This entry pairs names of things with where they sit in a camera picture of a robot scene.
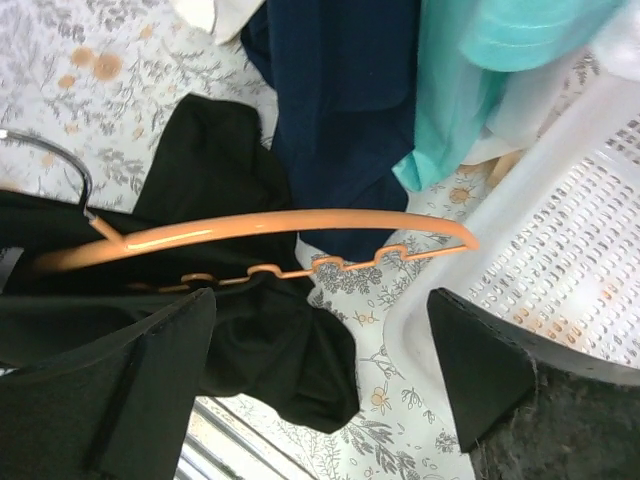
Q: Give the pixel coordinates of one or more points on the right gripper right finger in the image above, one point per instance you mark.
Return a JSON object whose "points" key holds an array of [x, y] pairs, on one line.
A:
{"points": [[526, 407]]}

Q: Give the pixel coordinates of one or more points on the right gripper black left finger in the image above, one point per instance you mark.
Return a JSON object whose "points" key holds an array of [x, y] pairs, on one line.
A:
{"points": [[100, 387]]}

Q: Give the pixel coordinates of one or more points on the black t shirt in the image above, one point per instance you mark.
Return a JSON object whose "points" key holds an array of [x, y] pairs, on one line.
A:
{"points": [[267, 341]]}

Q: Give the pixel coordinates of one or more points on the orange hanger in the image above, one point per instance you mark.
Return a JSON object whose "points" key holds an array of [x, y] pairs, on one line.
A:
{"points": [[115, 246]]}

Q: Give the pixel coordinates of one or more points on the pale blue hanging t shirt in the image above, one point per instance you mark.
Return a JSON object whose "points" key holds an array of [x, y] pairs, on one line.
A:
{"points": [[515, 122]]}

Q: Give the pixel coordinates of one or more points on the teal hanging t shirt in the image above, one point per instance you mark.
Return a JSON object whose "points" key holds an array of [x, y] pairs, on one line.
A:
{"points": [[468, 51]]}

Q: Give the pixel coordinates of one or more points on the navy hanging t shirt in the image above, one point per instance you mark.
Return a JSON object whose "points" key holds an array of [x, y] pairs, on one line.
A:
{"points": [[344, 72]]}

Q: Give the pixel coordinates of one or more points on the white hanging t shirt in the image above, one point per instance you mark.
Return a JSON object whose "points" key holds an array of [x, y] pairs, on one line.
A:
{"points": [[222, 19]]}

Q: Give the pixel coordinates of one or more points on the white plastic laundry basket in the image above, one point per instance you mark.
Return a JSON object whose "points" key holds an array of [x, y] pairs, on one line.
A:
{"points": [[558, 252]]}

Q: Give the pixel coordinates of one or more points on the wooden clothes rack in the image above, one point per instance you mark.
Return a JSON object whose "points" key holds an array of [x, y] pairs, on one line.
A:
{"points": [[503, 166]]}

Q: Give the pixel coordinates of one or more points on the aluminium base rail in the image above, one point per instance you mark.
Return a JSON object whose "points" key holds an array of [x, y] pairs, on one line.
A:
{"points": [[219, 444]]}

